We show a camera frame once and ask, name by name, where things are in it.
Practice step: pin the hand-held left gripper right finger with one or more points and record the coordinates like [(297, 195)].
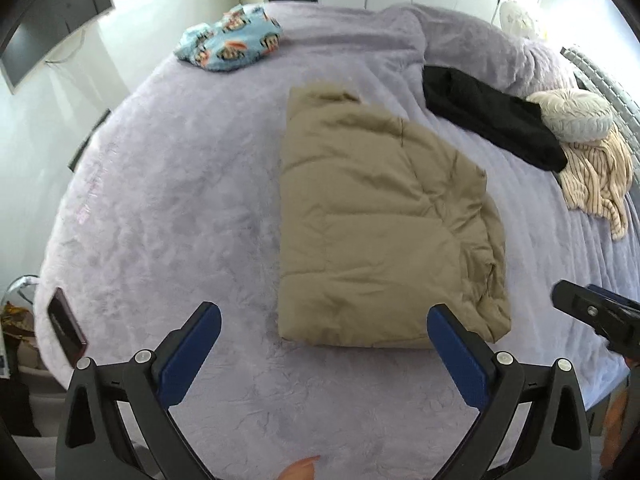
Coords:
[(460, 360)]

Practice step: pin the black knit garment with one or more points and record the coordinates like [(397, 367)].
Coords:
[(490, 110)]

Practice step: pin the dark smartphone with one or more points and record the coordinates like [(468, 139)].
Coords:
[(67, 325)]

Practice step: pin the round pleated cushion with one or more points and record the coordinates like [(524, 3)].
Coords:
[(575, 112)]

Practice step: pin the black bar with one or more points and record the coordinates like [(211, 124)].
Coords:
[(90, 137)]

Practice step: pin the brown bag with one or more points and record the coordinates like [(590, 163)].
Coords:
[(17, 320)]

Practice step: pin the lavender plush blanket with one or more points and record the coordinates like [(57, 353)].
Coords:
[(175, 185)]

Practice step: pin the cream striped garment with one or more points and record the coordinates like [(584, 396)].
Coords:
[(595, 175)]

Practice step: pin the blue monkey print cloth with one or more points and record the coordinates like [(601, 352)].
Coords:
[(230, 40)]

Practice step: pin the white patterned pillow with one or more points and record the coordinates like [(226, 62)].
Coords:
[(517, 17)]

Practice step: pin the person's left hand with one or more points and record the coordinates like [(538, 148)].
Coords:
[(300, 470)]

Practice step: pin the wall television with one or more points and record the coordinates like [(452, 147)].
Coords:
[(45, 25)]

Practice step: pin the person's right forearm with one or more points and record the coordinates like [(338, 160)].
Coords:
[(615, 425)]

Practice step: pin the beige puffer jacket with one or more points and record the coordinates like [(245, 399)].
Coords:
[(375, 220)]

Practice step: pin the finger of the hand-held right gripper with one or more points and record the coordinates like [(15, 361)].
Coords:
[(612, 297), (575, 300)]

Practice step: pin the grey quilted headboard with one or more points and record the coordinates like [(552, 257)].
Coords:
[(610, 85)]

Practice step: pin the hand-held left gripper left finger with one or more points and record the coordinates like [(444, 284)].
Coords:
[(192, 355)]

